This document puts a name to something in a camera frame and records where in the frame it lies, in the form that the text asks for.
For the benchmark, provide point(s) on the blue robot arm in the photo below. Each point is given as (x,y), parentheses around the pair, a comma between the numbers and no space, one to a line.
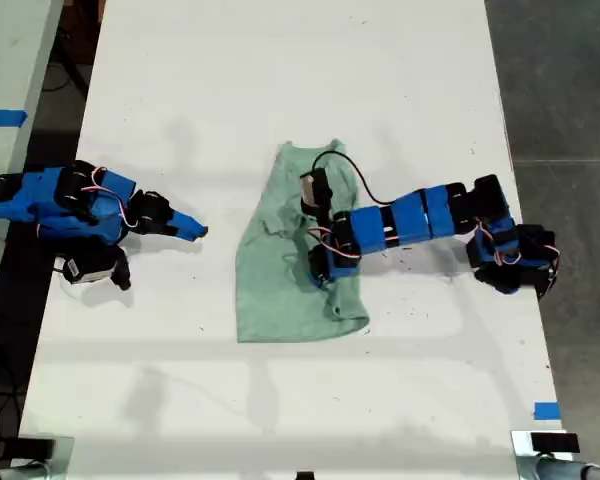
(415,220)
(35,202)

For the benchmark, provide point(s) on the short blue tape strip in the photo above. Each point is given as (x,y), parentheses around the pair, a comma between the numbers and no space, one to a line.
(546,410)

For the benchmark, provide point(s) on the black camera stalk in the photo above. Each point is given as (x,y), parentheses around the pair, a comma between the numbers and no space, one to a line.
(122,272)
(320,220)

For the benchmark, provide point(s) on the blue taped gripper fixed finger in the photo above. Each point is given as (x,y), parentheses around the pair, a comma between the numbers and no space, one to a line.
(189,223)

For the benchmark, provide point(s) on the small black box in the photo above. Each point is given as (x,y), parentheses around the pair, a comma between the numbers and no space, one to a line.
(554,442)
(35,446)

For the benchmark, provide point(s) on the silver metal bracket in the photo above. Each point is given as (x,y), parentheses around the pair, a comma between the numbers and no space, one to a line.
(520,442)

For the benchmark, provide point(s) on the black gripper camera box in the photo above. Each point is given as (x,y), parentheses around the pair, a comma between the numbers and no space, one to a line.
(87,267)
(316,187)

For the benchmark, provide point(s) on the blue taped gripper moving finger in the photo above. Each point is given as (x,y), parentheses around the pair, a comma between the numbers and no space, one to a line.
(180,234)
(319,267)

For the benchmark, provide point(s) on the white side table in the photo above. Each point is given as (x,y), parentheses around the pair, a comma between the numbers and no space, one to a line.
(10,60)

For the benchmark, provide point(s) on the long blue tape strip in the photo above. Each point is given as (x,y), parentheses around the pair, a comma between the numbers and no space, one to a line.
(2,117)

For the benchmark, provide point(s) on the pale green t-shirt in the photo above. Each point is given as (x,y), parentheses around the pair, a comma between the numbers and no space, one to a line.
(270,290)

